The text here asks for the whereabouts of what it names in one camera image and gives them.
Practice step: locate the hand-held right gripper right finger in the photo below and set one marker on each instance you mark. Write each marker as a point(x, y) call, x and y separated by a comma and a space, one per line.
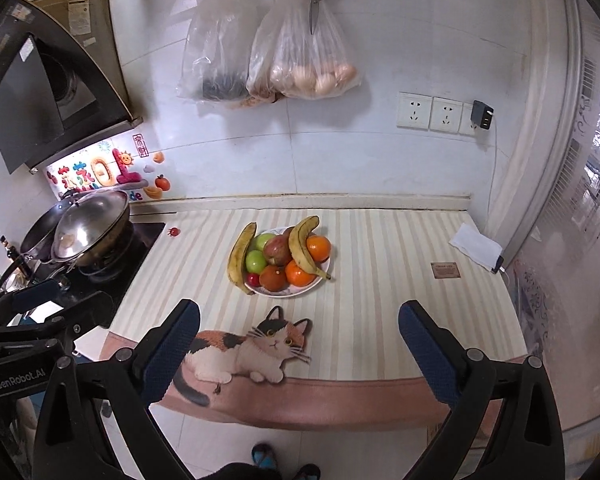
point(425, 350)

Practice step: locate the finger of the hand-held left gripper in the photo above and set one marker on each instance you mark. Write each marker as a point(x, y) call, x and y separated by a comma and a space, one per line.
point(90, 307)
point(35, 292)

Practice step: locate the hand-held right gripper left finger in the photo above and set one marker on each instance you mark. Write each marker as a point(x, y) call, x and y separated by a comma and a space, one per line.
point(172, 350)

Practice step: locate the red cherry tomato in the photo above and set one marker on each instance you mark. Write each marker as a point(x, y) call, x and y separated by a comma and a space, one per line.
point(252, 279)

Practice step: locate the large yellow banana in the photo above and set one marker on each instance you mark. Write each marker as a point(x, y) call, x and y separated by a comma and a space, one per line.
point(238, 260)

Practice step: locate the white floral plate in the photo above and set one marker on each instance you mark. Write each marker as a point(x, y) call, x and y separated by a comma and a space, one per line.
point(310, 286)

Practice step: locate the red apple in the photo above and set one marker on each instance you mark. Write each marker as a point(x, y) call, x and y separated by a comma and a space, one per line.
point(279, 251)

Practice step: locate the orange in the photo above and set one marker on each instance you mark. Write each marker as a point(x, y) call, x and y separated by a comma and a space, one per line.
point(300, 275)
point(319, 248)

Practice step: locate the small yellow banana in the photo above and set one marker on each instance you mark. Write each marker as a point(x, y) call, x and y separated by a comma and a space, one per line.
point(300, 245)

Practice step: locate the dark glass bottle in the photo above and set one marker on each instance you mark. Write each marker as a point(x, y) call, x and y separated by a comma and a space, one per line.
point(12, 255)

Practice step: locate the dark wok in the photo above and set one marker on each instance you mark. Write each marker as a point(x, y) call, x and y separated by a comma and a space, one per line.
point(110, 247)

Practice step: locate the black frying pan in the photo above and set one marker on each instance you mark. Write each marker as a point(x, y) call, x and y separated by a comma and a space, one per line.
point(42, 227)

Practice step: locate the black glass stove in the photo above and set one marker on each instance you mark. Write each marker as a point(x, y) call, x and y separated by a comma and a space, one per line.
point(140, 250)

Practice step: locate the striped cat-print table mat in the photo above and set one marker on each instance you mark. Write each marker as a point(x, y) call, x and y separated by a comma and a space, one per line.
point(380, 285)

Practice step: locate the small red tomato sticker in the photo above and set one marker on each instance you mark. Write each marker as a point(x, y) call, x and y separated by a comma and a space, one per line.
point(173, 232)

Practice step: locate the dark phone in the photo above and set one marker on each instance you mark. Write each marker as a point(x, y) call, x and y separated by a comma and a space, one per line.
point(499, 263)

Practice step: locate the white folded cloth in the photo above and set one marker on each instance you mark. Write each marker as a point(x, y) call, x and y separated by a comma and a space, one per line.
point(475, 245)

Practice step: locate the green apple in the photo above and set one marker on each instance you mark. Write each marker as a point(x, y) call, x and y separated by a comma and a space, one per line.
point(264, 241)
point(255, 261)

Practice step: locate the brown apple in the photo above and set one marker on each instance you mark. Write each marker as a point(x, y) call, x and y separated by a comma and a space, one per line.
point(272, 278)

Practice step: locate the person's dark clothing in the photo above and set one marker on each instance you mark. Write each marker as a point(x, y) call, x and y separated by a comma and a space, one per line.
point(240, 472)

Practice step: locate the teal slipper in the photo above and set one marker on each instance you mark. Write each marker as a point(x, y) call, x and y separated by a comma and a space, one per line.
point(265, 455)

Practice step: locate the dark slipper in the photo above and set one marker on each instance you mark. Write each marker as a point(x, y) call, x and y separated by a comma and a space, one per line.
point(307, 471)

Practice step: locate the black range hood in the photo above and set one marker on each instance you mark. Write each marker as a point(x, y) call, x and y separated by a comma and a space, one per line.
point(25, 90)

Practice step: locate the frosted glass door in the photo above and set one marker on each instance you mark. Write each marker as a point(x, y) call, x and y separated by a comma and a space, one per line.
point(575, 210)

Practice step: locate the black plug adapter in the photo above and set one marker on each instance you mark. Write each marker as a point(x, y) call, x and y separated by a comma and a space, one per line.
point(482, 114)

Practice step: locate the steel hood chimney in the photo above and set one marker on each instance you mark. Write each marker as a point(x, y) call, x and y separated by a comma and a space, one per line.
point(87, 35)

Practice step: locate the plastic bag with dark contents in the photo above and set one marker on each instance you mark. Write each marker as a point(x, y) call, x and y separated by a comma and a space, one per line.
point(220, 50)

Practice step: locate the clear plastic bag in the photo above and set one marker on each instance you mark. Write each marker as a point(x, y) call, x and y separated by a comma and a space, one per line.
point(265, 60)

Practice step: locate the plastic bag of eggs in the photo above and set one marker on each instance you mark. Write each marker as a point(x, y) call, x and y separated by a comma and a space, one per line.
point(320, 60)

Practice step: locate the colourful wall sticker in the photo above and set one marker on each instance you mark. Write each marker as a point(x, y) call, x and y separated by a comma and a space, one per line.
point(90, 172)

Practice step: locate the orange persimmon wall sticker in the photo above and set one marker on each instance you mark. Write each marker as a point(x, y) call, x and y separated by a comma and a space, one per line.
point(162, 182)
point(158, 157)

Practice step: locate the red square wall sticker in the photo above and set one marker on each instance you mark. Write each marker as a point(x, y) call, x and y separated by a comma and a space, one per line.
point(141, 144)

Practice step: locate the white wall socket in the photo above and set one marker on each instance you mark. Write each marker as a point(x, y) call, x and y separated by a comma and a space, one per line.
point(446, 114)
point(414, 110)
point(466, 120)

